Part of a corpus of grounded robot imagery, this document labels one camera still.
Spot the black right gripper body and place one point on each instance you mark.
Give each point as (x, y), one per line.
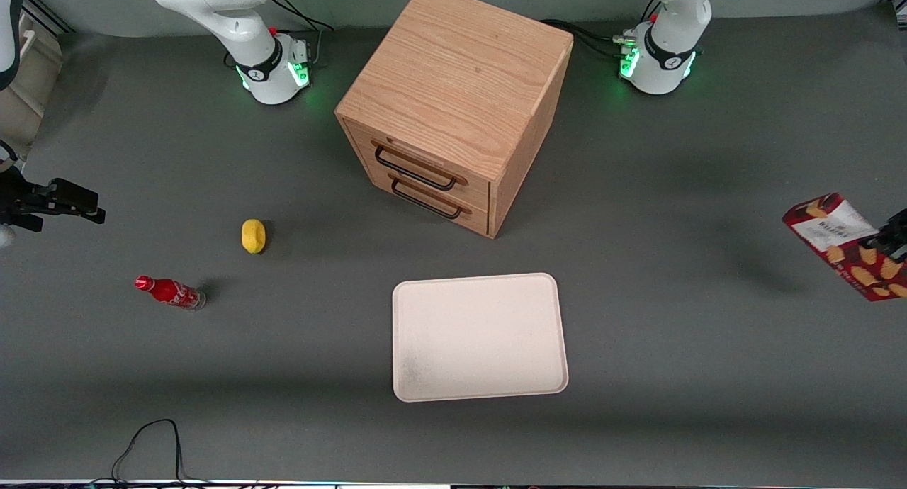
(15, 200)

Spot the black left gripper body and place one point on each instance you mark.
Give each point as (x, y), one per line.
(897, 238)

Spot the red cookie box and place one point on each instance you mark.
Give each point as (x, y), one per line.
(829, 230)

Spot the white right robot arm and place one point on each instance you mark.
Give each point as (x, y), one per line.
(212, 7)

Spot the beige box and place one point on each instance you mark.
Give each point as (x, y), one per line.
(28, 85)

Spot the beige plastic tray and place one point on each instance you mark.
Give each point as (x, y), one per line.
(478, 336)

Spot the red cola bottle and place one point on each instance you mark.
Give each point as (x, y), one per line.
(170, 291)

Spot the yellow lemon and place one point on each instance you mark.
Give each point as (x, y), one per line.
(254, 236)

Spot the wooden drawer front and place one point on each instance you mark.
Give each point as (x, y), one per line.
(468, 188)
(475, 216)

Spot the wooden drawer cabinet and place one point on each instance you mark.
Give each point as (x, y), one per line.
(460, 71)

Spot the aluminium frame rail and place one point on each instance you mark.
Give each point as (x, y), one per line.
(900, 7)
(46, 13)

